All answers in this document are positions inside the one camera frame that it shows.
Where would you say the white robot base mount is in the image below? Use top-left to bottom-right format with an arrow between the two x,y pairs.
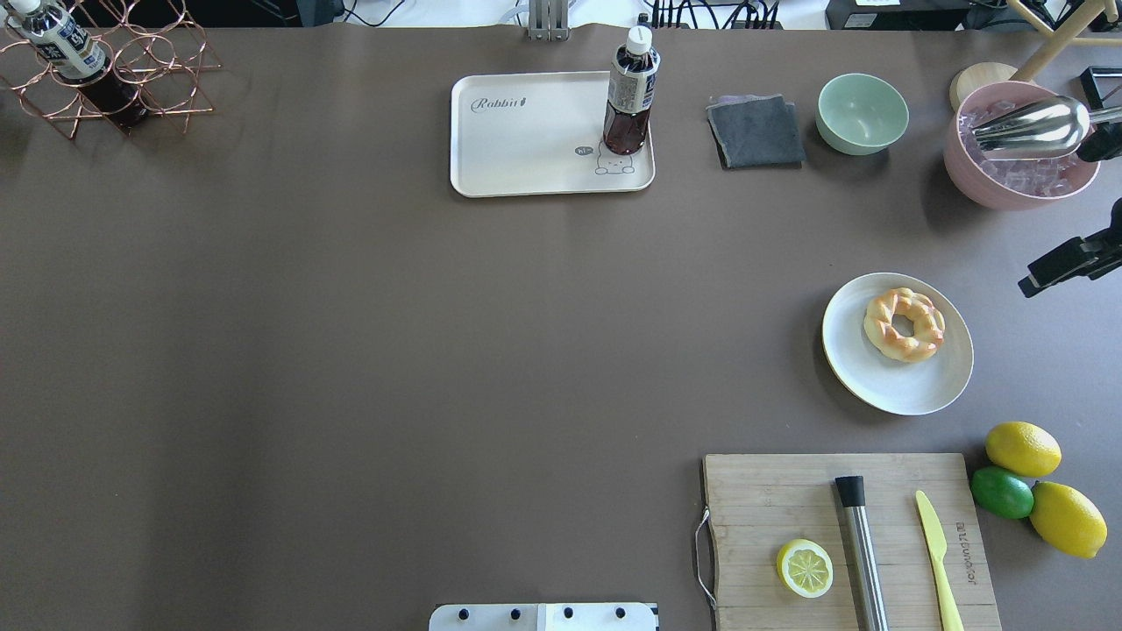
427,602 -> 660,630

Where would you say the steel ice scoop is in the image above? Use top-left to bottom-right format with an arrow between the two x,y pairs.
971,97 -> 1121,161

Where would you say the yellow lemon near lime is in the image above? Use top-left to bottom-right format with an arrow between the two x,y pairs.
984,421 -> 1063,479

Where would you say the white round plate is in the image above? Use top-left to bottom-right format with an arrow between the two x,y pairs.
821,272 -> 974,415

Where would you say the mint green bowl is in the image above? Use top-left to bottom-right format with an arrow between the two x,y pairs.
816,73 -> 910,156

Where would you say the dark tea bottle on tray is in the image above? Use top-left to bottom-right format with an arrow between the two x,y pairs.
603,25 -> 661,155

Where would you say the glazed twisted donut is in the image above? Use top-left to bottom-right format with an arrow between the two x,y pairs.
864,287 -> 946,363

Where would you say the pink ice bucket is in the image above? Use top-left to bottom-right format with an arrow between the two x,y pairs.
942,82 -> 1101,210

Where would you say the bamboo cutting board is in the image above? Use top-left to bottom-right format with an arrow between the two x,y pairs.
703,454 -> 1002,630

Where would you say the grey folded cloth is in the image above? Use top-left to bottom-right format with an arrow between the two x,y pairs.
706,95 -> 806,170

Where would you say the yellow plastic knife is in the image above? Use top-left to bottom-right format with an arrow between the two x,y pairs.
914,490 -> 965,631

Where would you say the wooden round lid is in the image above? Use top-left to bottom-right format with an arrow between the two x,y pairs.
948,61 -> 1018,110

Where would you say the cream rabbit tray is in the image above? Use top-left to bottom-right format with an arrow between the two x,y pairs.
450,71 -> 656,196

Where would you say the copper wire bottle rack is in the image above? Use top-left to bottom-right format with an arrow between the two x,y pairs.
3,1 -> 222,138

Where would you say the yellow lemon outer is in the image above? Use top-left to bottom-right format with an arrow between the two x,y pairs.
1029,482 -> 1109,559

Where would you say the steel muddler black tip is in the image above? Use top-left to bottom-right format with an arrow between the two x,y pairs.
834,475 -> 890,630

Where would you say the bottle in rack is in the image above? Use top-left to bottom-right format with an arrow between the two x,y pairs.
4,1 -> 151,129

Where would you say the green lime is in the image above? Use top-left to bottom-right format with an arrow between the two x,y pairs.
969,465 -> 1034,520

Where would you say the half lemon slice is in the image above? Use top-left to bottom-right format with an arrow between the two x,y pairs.
775,538 -> 834,598

